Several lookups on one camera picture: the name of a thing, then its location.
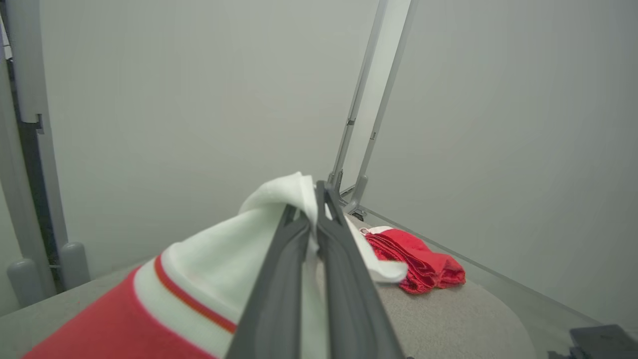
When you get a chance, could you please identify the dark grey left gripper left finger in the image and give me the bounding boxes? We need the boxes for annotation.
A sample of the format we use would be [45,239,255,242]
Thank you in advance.
[225,204,313,359]

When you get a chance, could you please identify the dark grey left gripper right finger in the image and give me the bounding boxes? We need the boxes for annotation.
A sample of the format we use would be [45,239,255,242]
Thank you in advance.
[315,180,405,359]

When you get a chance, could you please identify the red Bulls basketball jersey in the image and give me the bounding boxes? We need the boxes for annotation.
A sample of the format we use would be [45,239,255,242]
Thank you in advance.
[22,172,409,359]

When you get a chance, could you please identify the red shorts with white waistband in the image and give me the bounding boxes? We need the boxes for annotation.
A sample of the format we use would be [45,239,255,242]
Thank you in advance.
[360,226,467,295]

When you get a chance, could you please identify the slanted grey double-rail frame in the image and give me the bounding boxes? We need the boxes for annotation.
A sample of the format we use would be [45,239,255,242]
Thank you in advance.
[326,0,419,220]

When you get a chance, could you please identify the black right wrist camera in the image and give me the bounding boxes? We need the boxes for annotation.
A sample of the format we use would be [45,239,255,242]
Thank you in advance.
[547,324,638,359]

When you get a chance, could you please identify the grey partition post with cylinder feet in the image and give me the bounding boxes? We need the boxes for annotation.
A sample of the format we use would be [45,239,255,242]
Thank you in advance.
[0,0,91,307]

